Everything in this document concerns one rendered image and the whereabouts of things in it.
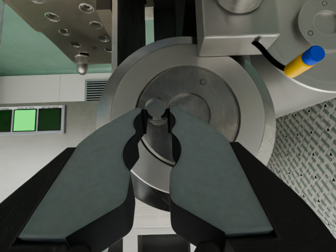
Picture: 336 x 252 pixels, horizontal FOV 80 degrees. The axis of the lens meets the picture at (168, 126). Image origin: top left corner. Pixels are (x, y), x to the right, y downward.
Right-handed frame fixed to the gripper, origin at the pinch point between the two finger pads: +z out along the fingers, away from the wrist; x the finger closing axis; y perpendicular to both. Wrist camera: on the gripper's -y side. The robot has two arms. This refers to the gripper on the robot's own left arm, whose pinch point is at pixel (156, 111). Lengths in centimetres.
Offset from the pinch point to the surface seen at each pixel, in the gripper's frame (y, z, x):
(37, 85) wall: 94, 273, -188
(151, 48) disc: -2.1, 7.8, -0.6
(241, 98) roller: 0.8, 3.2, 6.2
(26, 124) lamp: 18.6, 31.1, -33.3
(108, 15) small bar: -3.8, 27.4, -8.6
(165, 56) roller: -1.9, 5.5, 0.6
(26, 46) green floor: 34, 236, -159
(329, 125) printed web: 7.6, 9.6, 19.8
